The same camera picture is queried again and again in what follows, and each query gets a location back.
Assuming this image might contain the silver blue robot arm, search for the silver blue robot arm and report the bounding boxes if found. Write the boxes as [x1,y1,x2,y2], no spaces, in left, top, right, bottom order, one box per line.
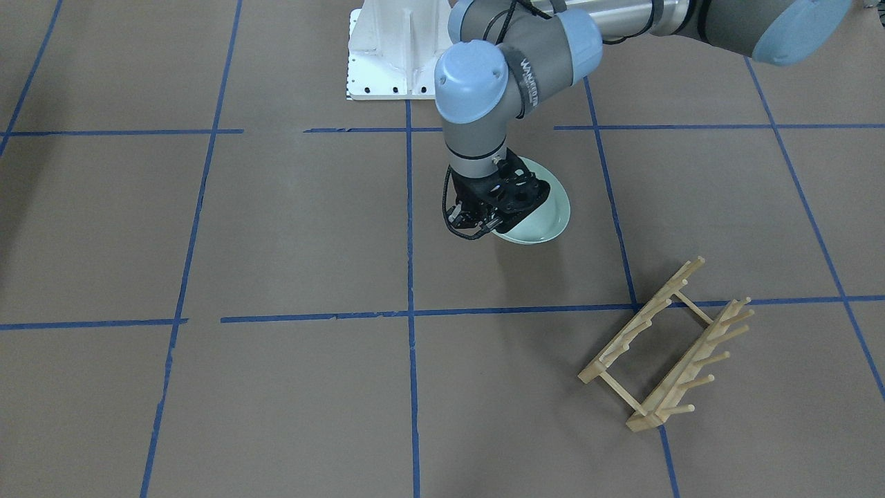
[434,1,850,240]

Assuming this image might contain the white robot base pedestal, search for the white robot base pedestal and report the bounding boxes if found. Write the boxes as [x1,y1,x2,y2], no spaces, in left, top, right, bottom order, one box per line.
[346,1,452,101]

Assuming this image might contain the wooden dish rack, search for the wooden dish rack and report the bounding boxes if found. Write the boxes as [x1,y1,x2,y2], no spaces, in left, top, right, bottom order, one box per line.
[577,257,754,432]

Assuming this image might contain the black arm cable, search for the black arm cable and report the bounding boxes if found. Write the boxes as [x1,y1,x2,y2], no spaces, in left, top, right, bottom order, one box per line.
[440,166,499,241]

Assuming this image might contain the pale green plate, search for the pale green plate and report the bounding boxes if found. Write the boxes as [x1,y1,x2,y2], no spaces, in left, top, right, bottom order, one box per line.
[493,156,571,245]

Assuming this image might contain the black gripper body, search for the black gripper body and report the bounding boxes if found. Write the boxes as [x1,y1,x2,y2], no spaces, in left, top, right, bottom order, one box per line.
[456,149,550,233]

